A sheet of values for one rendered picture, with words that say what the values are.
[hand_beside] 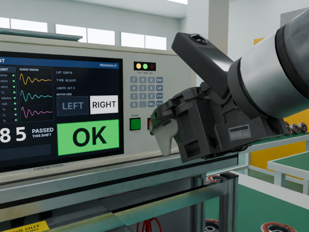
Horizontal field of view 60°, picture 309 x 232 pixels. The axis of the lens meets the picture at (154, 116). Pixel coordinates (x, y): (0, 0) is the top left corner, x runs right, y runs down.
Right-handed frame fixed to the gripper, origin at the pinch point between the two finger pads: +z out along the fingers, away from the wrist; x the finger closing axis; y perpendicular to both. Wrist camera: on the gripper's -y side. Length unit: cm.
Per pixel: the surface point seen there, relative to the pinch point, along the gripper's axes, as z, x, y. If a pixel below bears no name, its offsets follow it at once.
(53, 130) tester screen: 6.5, -14.4, -2.7
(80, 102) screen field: 4.7, -10.0, -6.4
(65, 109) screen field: 5.1, -12.5, -5.6
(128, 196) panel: 25.7, 4.9, 9.6
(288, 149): 180, 327, 1
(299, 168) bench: 62, 139, 18
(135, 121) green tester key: 5.8, -0.1, -2.9
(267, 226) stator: 30, 55, 30
